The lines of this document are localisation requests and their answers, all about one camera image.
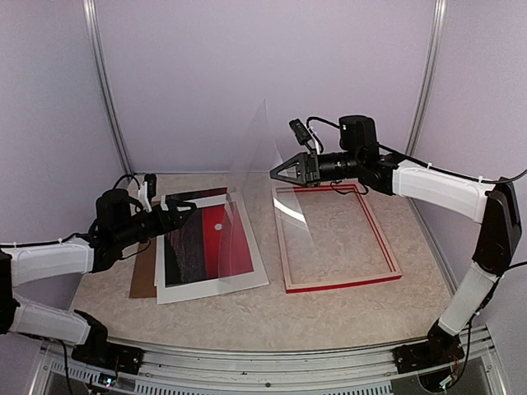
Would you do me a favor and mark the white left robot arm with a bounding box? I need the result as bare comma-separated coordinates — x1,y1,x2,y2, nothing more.
1,200,197,366

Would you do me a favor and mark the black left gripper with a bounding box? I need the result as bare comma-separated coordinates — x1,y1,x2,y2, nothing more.
114,198,196,249

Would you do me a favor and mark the clear acrylic sheet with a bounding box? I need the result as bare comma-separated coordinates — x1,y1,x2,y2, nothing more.
218,100,286,284

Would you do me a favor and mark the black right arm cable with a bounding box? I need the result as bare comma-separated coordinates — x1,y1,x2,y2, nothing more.
306,117,527,184

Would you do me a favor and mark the right aluminium corner post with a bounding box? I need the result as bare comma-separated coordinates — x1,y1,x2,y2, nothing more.
405,0,448,156

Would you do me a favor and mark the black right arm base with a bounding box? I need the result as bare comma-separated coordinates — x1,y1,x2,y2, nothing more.
392,323,464,374

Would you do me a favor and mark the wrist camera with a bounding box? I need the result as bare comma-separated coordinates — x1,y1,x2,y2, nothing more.
138,174,157,212
288,118,324,154

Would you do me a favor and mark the wooden picture frame red edge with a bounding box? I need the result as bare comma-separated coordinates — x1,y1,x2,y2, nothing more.
272,182,402,294

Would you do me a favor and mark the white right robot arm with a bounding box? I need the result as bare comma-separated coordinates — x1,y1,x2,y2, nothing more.
270,148,522,365

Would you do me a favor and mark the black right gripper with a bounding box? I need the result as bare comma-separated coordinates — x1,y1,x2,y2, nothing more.
271,146,363,186

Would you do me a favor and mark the aluminium corner post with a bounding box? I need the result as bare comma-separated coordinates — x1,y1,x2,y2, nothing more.
82,0,134,174
405,0,448,156

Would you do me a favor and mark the red and black photo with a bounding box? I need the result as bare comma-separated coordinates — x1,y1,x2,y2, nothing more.
163,187,254,287

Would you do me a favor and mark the left aluminium corner post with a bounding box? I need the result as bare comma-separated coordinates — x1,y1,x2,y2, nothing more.
82,0,134,174

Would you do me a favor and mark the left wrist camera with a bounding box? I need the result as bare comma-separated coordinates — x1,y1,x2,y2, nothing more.
138,174,157,212

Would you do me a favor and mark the aluminium front rail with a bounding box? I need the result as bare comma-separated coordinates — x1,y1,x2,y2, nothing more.
27,327,510,394

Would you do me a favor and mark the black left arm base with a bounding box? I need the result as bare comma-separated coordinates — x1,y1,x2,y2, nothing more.
71,323,144,375

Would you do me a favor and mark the brown cardboard backing board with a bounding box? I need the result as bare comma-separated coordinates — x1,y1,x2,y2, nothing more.
128,197,166,300

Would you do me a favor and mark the white photo mat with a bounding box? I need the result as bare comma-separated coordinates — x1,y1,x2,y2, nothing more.
155,195,269,304

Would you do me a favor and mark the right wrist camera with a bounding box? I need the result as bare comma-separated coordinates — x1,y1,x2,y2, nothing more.
288,118,324,154

